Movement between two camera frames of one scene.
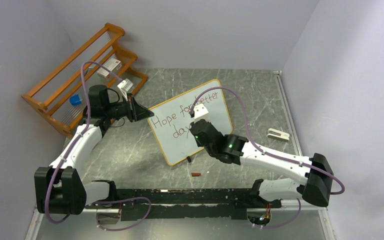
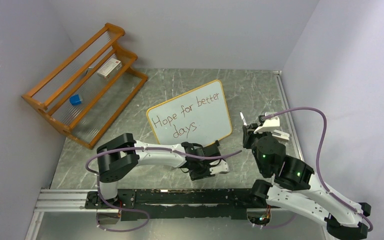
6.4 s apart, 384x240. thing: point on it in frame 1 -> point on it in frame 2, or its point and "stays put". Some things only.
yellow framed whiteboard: x=171 y=122 stays put
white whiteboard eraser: x=278 y=135 stays put
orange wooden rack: x=61 y=96 stays put
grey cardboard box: x=112 y=65 stays put
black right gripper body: x=198 y=143 -> x=254 y=137
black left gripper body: x=124 y=109 -> x=203 y=171
